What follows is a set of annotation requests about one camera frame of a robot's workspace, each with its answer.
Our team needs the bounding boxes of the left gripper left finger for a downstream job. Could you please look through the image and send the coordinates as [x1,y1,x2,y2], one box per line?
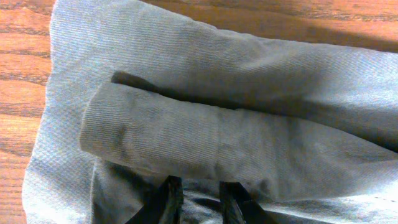
[126,175,183,224]

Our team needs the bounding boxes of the grey shorts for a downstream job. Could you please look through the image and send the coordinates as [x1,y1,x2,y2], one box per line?
[22,1,397,223]

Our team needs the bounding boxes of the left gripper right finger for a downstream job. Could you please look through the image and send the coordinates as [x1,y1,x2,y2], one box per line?
[219,182,277,224]

